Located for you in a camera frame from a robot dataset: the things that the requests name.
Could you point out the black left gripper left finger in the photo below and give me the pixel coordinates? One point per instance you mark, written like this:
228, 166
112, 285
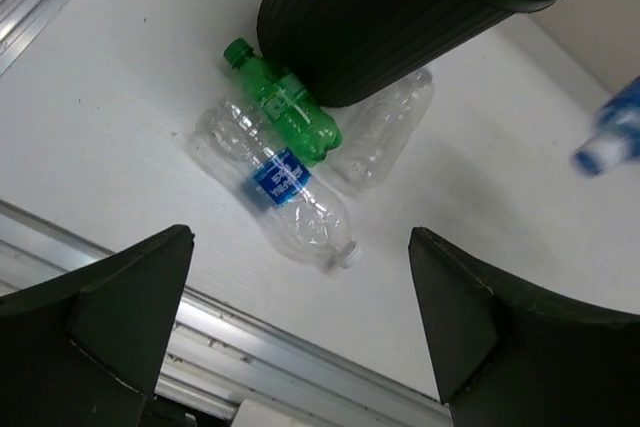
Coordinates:
86, 348

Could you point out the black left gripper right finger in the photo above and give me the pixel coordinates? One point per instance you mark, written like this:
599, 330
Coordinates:
506, 352

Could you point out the blue label Pocari bottle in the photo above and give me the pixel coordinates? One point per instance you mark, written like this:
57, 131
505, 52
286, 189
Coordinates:
615, 137

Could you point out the clear unlabelled plastic bottle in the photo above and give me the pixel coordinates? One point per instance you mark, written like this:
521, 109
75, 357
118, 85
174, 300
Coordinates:
379, 132

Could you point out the black plastic waste bin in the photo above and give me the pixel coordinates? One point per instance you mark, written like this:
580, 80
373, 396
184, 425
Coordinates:
344, 51

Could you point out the clear Aquafina bottle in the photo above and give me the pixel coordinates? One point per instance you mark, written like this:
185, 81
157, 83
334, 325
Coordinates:
302, 217

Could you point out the green plastic soda bottle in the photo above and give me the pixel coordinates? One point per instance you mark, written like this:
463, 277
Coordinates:
285, 102

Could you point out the aluminium front frame rail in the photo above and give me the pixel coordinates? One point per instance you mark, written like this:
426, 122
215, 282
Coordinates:
223, 361

